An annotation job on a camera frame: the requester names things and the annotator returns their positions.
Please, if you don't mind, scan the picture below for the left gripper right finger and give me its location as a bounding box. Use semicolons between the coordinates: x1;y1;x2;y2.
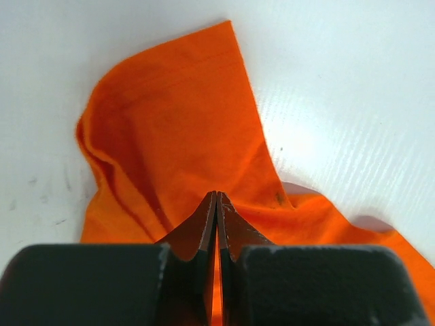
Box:
216;192;430;325

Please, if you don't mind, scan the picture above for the orange t shirt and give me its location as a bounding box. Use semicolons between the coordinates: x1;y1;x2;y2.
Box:
76;21;434;318

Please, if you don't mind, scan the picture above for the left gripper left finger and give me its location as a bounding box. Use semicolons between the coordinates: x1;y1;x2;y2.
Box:
1;192;217;325

